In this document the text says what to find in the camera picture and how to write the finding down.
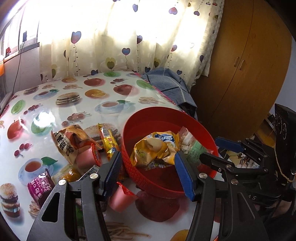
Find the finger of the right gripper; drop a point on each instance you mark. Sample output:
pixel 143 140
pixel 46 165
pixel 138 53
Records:
pixel 229 145
pixel 217 163

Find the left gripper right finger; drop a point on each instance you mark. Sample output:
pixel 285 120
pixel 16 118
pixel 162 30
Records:
pixel 239 219

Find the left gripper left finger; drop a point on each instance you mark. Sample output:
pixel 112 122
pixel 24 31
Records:
pixel 57 217

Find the black seaweed snack pack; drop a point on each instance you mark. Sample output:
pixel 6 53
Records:
pixel 93 169

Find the clear green label cracker pack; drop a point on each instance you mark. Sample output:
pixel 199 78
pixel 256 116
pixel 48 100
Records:
pixel 191 147

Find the pink jelly cup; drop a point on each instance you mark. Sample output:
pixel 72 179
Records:
pixel 88 158
pixel 122 198

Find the yellow fruit jelly pack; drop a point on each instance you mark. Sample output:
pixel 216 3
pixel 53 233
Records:
pixel 69 173

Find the gold snack bar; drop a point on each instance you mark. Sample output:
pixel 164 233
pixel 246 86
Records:
pixel 109 142

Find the yellow chip snack bag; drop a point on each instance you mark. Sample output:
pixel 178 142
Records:
pixel 156 150

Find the orange crispy rice snack bag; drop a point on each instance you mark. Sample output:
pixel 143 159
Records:
pixel 71 141

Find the purple candy pack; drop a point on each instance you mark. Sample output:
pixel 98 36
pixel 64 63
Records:
pixel 40 187

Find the red round basket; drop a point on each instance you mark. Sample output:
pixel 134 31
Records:
pixel 161 182

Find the blue plaid blanket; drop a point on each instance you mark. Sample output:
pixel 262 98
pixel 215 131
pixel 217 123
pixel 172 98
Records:
pixel 174 87

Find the wooden wardrobe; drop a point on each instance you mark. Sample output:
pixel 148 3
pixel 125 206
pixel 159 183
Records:
pixel 248 66

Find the food print tablecloth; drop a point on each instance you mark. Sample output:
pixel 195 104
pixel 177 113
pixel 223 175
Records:
pixel 27 149

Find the heart print curtain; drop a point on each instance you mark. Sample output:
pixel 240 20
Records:
pixel 84 37

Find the orange shelf box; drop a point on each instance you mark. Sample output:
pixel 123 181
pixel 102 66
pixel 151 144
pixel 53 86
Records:
pixel 1 68

